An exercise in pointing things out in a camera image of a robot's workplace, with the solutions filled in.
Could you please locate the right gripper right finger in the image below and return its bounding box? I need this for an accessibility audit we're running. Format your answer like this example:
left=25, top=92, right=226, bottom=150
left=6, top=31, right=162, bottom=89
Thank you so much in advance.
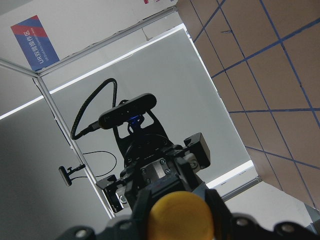
left=204, top=189, right=320, bottom=240

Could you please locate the black device on stand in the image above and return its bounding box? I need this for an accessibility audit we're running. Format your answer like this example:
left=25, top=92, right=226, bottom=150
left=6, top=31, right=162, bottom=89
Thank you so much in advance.
left=58, top=164, right=86, bottom=187

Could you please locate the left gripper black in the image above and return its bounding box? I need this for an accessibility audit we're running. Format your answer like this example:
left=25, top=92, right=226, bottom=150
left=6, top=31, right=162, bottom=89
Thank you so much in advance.
left=97, top=132, right=211, bottom=213

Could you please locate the yellow push button switch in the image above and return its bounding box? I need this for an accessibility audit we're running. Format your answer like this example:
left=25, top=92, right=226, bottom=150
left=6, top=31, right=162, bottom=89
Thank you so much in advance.
left=146, top=191, right=215, bottom=240

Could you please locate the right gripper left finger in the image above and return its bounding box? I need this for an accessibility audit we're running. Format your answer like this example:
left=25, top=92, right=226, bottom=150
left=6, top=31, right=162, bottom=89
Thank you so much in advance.
left=59, top=189, right=152, bottom=240

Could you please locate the blue red wall sign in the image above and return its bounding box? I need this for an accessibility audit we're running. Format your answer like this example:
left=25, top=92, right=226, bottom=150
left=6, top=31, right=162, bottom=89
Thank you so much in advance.
left=10, top=15, right=60, bottom=72

